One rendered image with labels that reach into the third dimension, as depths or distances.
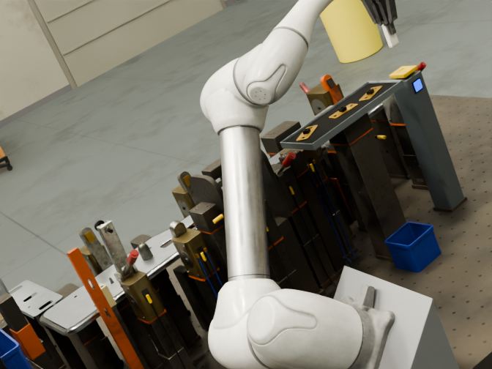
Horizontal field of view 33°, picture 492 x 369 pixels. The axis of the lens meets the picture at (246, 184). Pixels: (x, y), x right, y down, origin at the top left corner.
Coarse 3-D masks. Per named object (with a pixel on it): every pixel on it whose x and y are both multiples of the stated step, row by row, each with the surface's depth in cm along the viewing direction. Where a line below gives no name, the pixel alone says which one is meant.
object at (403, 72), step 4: (400, 68) 246; (404, 68) 245; (408, 68) 243; (412, 68) 242; (416, 68) 243; (392, 72) 245; (396, 72) 244; (400, 72) 242; (404, 72) 241; (408, 72) 241; (392, 76) 244; (396, 76) 243; (400, 76) 241; (404, 76) 240
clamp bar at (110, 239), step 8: (96, 224) 214; (104, 224) 211; (112, 224) 212; (104, 232) 211; (112, 232) 211; (104, 240) 212; (112, 240) 213; (112, 248) 214; (120, 248) 215; (112, 256) 214; (120, 256) 216; (120, 264) 216; (120, 272) 217
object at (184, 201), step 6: (180, 186) 267; (174, 192) 264; (180, 192) 262; (186, 192) 260; (180, 198) 263; (186, 198) 260; (180, 204) 266; (186, 204) 262; (192, 204) 261; (186, 210) 265; (186, 216) 267
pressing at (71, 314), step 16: (368, 112) 271; (272, 160) 268; (192, 224) 248; (160, 240) 246; (160, 256) 235; (176, 256) 232; (112, 272) 239; (80, 288) 238; (112, 288) 229; (64, 304) 232; (80, 304) 228; (48, 320) 228; (64, 320) 223; (80, 320) 219
